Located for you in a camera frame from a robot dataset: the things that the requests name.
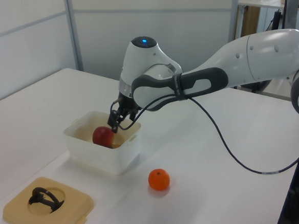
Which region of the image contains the black lid handle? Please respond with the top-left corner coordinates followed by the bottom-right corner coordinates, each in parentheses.
top-left (28, 186), bottom-right (66, 215)

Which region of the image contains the orange toy fruit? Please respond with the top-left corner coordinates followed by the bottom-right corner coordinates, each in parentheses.
top-left (147, 167), bottom-right (172, 192)

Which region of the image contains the grey partition post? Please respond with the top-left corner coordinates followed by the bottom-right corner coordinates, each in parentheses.
top-left (228, 0), bottom-right (241, 45)

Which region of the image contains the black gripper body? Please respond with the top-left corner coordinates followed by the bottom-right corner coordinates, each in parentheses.
top-left (114, 94), bottom-right (142, 115)

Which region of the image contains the beige plastic lid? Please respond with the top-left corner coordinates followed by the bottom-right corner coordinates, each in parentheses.
top-left (2, 174), bottom-right (96, 224)

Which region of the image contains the red toy apple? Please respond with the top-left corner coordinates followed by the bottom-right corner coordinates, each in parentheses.
top-left (91, 125), bottom-right (116, 148)

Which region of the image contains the dark vertical frame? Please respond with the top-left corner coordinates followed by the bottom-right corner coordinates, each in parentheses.
top-left (271, 141), bottom-right (299, 224)

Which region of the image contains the white plastic container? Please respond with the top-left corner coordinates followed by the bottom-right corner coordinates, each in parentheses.
top-left (60, 108), bottom-right (143, 178)

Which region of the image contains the wooden cabinet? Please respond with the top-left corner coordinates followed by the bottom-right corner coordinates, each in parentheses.
top-left (241, 5), bottom-right (261, 39)

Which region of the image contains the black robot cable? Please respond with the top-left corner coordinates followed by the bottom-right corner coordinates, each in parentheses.
top-left (107, 88), bottom-right (299, 177)

